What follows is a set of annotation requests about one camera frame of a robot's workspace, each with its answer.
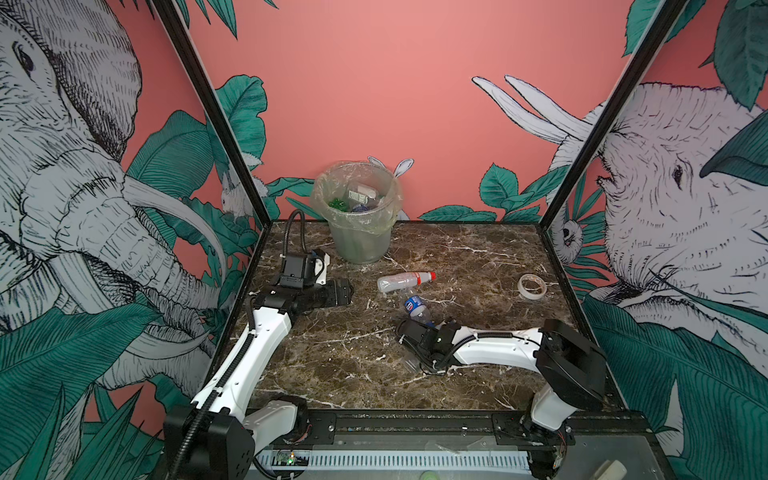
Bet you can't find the small bottle blue label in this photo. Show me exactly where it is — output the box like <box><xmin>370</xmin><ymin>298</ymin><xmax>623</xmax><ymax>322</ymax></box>
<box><xmin>404</xmin><ymin>295</ymin><xmax>432</xmax><ymax>325</ymax></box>

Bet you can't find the clear bottle red cap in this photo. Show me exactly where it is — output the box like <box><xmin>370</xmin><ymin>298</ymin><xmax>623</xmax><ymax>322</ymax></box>
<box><xmin>377</xmin><ymin>271</ymin><xmax>437</xmax><ymax>293</ymax></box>

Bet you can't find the green bottle yellow cap front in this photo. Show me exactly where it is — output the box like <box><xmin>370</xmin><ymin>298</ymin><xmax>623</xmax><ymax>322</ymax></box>
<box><xmin>328</xmin><ymin>198</ymin><xmax>349</xmax><ymax>212</ymax></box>

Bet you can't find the clear bottle green cap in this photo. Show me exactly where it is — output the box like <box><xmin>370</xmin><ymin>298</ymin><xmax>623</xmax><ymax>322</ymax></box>
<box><xmin>402</xmin><ymin>351</ymin><xmax>423</xmax><ymax>373</ymax></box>

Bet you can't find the clear bottle green white label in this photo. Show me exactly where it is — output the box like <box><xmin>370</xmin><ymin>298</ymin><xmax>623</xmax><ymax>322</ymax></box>
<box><xmin>347</xmin><ymin>184</ymin><xmax>379</xmax><ymax>204</ymax></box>

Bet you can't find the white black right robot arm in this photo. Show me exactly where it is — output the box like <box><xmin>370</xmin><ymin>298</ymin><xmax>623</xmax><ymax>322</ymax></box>
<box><xmin>396</xmin><ymin>319</ymin><xmax>607</xmax><ymax>446</ymax></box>

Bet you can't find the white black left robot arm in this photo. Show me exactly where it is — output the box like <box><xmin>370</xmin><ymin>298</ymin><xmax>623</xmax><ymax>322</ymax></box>
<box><xmin>163</xmin><ymin>278</ymin><xmax>354</xmax><ymax>479</ymax></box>

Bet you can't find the clear plastic bin liner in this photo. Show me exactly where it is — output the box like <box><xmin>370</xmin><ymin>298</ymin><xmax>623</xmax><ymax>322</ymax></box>
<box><xmin>310</xmin><ymin>162</ymin><xmax>404</xmax><ymax>235</ymax></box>

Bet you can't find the roll of clear tape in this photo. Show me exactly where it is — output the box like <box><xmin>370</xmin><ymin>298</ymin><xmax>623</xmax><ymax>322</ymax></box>
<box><xmin>517</xmin><ymin>273</ymin><xmax>548</xmax><ymax>301</ymax></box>

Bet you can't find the small circuit board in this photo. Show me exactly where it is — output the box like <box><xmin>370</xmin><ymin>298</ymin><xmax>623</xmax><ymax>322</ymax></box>
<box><xmin>272</xmin><ymin>450</ymin><xmax>310</xmax><ymax>469</ymax></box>

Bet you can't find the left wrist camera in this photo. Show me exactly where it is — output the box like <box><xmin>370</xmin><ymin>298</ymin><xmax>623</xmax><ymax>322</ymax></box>
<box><xmin>277</xmin><ymin>250</ymin><xmax>330</xmax><ymax>290</ymax></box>

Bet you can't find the white slotted cable duct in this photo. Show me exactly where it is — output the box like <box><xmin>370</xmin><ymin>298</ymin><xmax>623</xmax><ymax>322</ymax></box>
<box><xmin>255</xmin><ymin>450</ymin><xmax>531</xmax><ymax>475</ymax></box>

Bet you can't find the black front rail frame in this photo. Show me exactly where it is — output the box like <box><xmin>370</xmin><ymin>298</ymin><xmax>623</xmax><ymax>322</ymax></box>
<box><xmin>296</xmin><ymin>409</ymin><xmax>652</xmax><ymax>449</ymax></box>

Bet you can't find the black right corner post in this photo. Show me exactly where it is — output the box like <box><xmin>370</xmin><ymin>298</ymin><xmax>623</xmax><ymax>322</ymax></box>
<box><xmin>538</xmin><ymin>0</ymin><xmax>688</xmax><ymax>230</ymax></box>

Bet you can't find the black corner post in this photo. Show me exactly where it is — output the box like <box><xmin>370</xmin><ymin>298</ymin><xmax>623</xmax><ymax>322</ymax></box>
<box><xmin>538</xmin><ymin>0</ymin><xmax>688</xmax><ymax>230</ymax></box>
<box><xmin>151</xmin><ymin>0</ymin><xmax>272</xmax><ymax>229</ymax></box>

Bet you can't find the black left corner post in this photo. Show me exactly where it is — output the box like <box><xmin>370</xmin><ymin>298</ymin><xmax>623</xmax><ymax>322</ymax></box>
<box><xmin>151</xmin><ymin>0</ymin><xmax>272</xmax><ymax>229</ymax></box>

